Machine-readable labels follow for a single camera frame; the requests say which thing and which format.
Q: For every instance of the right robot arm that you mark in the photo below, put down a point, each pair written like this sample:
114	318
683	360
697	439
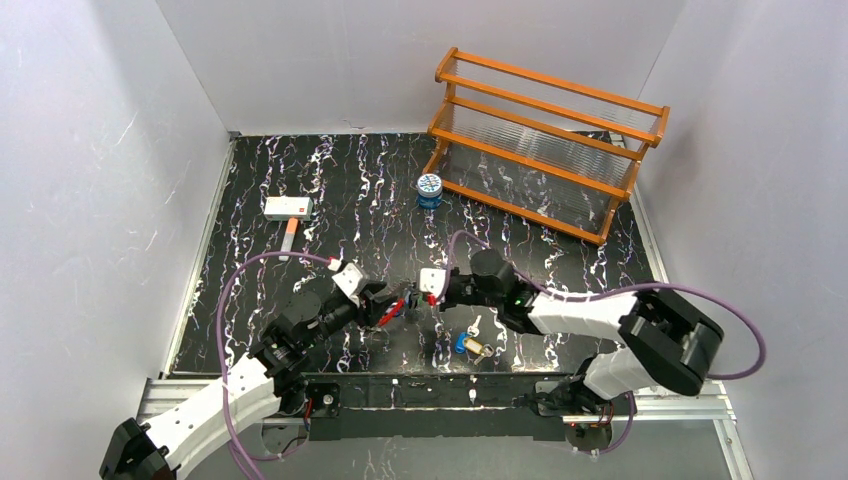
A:
665	340

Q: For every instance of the blue key tag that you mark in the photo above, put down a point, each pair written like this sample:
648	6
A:
459	345

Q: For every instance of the aluminium rail frame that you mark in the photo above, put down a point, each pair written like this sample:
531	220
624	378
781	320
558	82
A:
370	405

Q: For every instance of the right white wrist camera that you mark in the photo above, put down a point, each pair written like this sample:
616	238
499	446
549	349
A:
432	283

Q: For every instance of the metal key organizer red handle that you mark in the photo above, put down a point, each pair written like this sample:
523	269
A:
402	299

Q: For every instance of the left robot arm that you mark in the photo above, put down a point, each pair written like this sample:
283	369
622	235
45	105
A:
267	379

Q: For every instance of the white orange marker pen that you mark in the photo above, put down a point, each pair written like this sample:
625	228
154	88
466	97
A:
289	234

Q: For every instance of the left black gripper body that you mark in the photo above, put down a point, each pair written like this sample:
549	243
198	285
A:
374	299

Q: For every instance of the orange wooden shelf rack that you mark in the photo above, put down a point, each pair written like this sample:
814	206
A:
558	153

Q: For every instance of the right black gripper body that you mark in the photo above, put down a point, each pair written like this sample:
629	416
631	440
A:
447	294

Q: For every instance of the silver loose key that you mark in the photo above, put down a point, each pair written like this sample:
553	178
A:
473	329

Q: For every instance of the white box with red logo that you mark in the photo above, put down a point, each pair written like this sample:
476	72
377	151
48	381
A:
282	208

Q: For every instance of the blue jar with patterned lid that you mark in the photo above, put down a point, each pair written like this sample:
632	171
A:
429	191

